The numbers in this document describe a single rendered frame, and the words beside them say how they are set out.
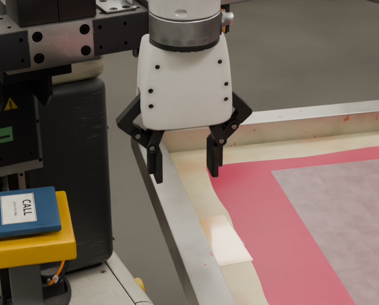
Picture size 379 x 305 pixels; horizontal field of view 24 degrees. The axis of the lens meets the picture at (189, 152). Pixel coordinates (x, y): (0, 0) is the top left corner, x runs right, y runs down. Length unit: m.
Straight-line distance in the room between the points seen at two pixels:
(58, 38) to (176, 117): 0.39
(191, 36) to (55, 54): 0.44
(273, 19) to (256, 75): 0.78
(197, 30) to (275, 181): 0.37
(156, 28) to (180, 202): 0.27
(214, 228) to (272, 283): 0.13
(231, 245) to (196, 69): 0.25
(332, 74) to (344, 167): 2.83
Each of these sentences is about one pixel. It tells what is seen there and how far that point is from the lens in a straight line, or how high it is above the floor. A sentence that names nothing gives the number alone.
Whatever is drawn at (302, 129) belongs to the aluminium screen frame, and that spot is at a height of 0.97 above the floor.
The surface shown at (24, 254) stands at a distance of 1.10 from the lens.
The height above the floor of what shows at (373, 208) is 0.95.
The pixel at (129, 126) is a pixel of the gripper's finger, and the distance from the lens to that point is 0.96.
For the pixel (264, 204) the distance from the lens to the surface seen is 1.16.
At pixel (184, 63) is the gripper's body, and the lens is 0.92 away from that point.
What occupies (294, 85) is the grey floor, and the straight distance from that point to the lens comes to 3.94.
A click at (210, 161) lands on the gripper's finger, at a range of 1.00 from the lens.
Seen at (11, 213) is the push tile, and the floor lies 0.97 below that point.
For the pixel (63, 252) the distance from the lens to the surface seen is 1.10.
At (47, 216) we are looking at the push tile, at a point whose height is 0.97.
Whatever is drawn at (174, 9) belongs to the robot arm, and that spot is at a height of 1.27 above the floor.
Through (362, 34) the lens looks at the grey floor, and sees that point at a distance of 4.60.
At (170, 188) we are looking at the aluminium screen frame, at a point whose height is 0.99.
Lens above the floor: 1.55
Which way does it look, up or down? 28 degrees down
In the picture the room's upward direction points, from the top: straight up
